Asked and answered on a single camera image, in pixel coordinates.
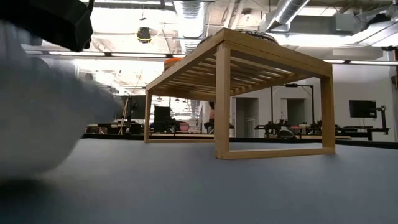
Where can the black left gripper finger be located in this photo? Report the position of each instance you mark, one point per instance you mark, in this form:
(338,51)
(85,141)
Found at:
(81,35)

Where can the red plastic bowl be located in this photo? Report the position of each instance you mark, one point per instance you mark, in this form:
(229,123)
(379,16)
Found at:
(172,60)

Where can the background black robot arm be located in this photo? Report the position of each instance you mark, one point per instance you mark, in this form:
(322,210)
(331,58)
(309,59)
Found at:
(273,127)

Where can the wooden slatted shelf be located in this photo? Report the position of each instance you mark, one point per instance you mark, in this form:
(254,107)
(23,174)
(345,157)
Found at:
(222,109)

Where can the ceiling light strip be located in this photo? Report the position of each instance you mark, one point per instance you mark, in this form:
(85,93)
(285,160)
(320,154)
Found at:
(136,55)

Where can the black yellow ceiling dome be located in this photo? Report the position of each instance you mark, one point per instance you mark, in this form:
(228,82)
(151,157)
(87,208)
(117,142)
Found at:
(144,35)

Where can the dark desk monitor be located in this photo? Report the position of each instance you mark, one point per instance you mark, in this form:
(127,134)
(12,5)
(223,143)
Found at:
(138,107)

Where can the person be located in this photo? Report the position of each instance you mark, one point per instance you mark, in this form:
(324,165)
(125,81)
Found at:
(212,110)

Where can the black light stand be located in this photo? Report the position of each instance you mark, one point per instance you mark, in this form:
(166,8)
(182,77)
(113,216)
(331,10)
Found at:
(298,85)

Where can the background black workstation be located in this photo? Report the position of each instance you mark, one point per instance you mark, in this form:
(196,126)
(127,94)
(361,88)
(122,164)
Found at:
(357,129)

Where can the silver ribbed ceiling duct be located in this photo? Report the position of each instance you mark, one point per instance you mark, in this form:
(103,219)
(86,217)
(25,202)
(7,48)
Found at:
(189,25)
(286,12)

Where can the grey rectangular ceiling duct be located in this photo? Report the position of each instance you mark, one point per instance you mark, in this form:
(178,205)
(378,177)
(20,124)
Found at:
(320,23)

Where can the black wall monitor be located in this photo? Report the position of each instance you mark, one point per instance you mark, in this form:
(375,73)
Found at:
(362,109)

